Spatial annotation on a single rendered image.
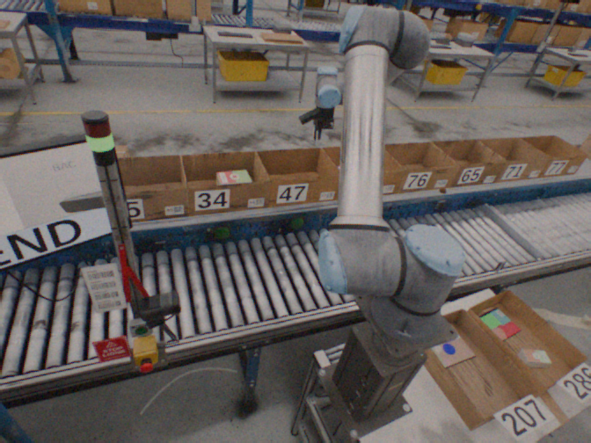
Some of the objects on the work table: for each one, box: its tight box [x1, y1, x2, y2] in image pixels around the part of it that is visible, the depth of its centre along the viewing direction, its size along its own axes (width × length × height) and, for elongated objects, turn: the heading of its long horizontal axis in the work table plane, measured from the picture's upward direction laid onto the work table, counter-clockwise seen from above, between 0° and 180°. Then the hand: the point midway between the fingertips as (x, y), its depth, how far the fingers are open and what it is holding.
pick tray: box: [467, 290, 588, 399], centre depth 154 cm, size 28×38×10 cm
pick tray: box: [423, 309, 537, 432], centre depth 141 cm, size 28×38×10 cm
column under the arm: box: [316, 322, 427, 442], centre depth 121 cm, size 26×26×33 cm
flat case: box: [478, 308, 522, 341], centre depth 162 cm, size 14×19×2 cm
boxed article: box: [518, 349, 551, 368], centre depth 150 cm, size 6×10×5 cm, turn 80°
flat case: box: [431, 330, 476, 368], centre depth 149 cm, size 14×19×2 cm
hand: (315, 141), depth 183 cm, fingers open, 5 cm apart
